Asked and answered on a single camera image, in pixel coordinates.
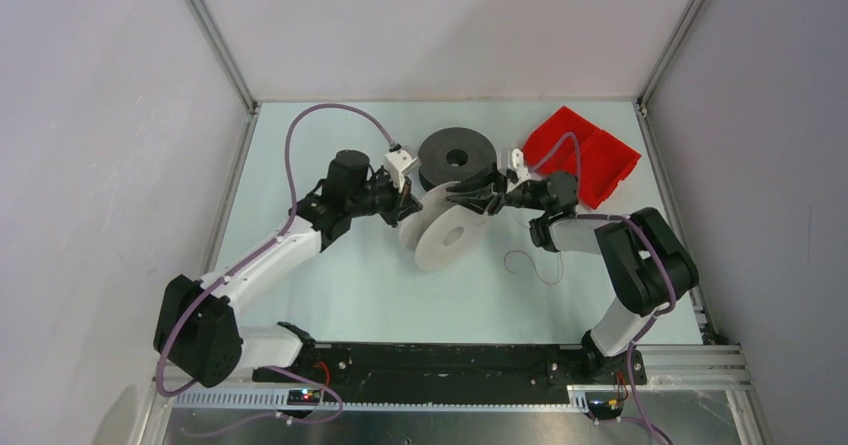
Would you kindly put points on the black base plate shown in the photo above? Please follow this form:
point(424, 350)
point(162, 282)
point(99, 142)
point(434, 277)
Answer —
point(452, 374)

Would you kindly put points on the dark grey spool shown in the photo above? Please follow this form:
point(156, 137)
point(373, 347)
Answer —
point(454, 154)

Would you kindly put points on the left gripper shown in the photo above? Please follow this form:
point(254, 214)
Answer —
point(402, 204)

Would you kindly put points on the white translucent spool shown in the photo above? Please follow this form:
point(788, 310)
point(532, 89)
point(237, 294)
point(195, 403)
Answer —
point(442, 232)

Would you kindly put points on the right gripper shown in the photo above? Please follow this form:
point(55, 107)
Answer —
point(488, 181)

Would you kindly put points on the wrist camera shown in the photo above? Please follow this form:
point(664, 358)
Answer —
point(399, 162)
point(512, 165)

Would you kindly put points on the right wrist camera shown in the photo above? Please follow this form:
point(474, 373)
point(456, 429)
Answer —
point(512, 165)

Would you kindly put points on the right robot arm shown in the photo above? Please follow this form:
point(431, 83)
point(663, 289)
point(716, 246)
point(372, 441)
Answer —
point(649, 268)

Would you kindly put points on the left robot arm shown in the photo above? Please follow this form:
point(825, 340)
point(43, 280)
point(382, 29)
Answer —
point(199, 328)

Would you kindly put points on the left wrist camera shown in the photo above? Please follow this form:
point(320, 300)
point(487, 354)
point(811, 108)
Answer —
point(399, 162)

